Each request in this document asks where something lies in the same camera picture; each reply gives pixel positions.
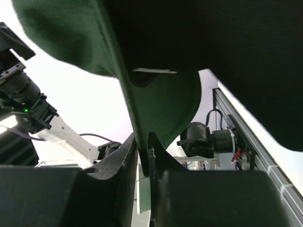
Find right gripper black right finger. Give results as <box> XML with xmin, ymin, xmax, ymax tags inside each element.
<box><xmin>148</xmin><ymin>132</ymin><xmax>290</xmax><ymax>227</ymax></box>

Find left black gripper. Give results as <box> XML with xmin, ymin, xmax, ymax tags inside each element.
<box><xmin>0</xmin><ymin>22</ymin><xmax>47</xmax><ymax>122</ymax></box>

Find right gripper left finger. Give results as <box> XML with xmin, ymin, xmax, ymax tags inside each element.
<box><xmin>0</xmin><ymin>135</ymin><xmax>138</xmax><ymax>227</ymax></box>

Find black NY baseball cap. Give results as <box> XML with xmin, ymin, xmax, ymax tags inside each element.
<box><xmin>104</xmin><ymin>0</ymin><xmax>303</xmax><ymax>152</ymax></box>

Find green NY baseball cap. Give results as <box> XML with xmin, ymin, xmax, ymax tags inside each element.
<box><xmin>12</xmin><ymin>0</ymin><xmax>201</xmax><ymax>175</ymax></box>

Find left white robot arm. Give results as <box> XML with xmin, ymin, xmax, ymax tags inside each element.
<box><xmin>0</xmin><ymin>22</ymin><xmax>121</xmax><ymax>169</ymax></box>

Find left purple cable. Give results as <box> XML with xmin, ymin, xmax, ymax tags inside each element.
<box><xmin>0</xmin><ymin>125</ymin><xmax>114</xmax><ymax>145</ymax></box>

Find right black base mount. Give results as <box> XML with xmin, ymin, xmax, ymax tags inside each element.
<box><xmin>177</xmin><ymin>109</ymin><xmax>251</xmax><ymax>171</ymax></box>

